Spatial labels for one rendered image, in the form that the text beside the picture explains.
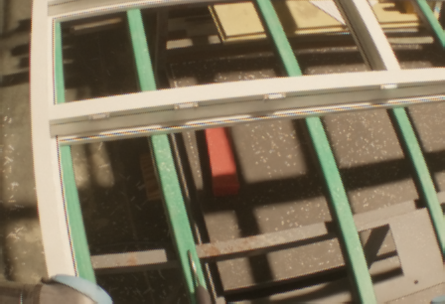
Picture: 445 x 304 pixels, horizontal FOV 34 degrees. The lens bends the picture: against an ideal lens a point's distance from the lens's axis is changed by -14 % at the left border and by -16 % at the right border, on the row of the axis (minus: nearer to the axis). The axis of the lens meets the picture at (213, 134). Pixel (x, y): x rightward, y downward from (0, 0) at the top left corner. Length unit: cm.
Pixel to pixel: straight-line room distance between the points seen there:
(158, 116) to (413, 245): 65
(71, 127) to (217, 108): 32
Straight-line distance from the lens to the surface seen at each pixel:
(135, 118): 174
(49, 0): 201
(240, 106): 177
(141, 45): 195
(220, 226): 196
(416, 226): 172
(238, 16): 237
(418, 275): 166
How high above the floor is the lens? 223
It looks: 51 degrees down
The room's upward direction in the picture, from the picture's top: 5 degrees clockwise
